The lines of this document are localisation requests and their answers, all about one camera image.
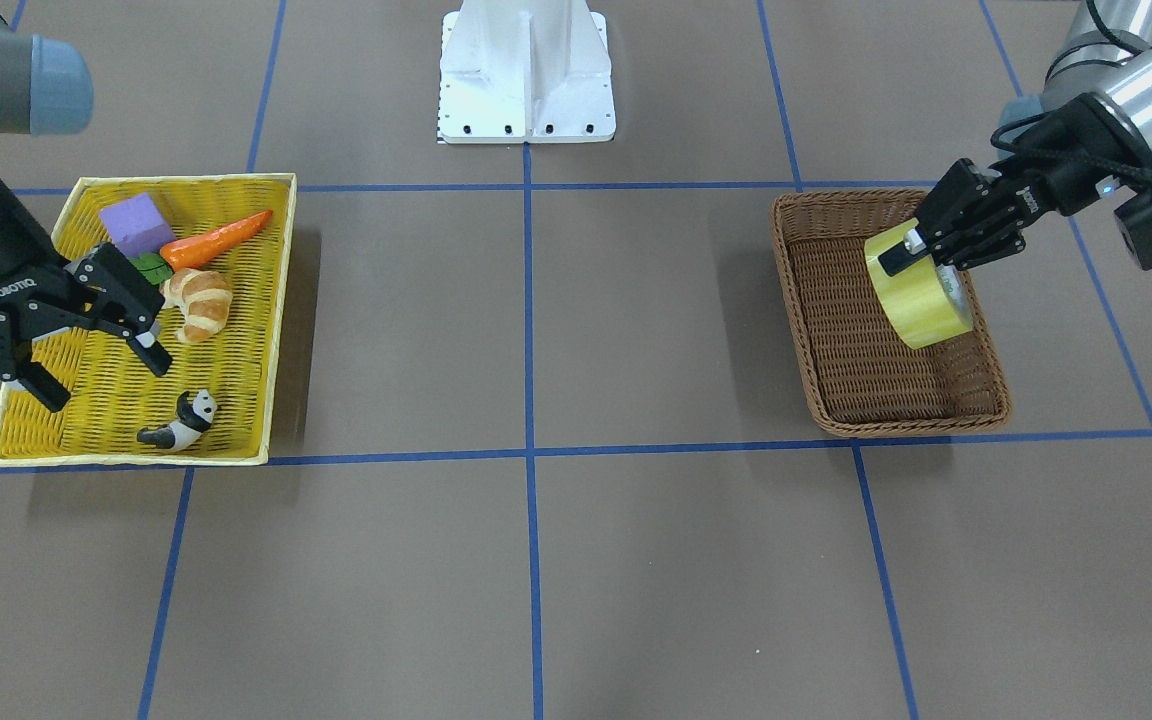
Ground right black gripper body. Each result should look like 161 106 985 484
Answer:
0 179 164 381

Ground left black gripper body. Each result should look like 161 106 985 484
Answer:
911 94 1152 270

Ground yellow tape roll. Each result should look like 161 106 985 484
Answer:
863 234 973 348

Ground yellow woven basket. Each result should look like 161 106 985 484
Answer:
0 173 298 468

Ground brown wicker basket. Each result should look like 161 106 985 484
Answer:
771 188 1011 439

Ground toy croissant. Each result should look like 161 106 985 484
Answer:
159 268 233 344

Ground panda figurine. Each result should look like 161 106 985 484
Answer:
136 389 219 452

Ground orange toy carrot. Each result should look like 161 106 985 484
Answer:
157 209 274 272

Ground purple foam block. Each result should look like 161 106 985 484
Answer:
99 192 177 260

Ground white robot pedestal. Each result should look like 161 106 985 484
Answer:
435 1 617 145

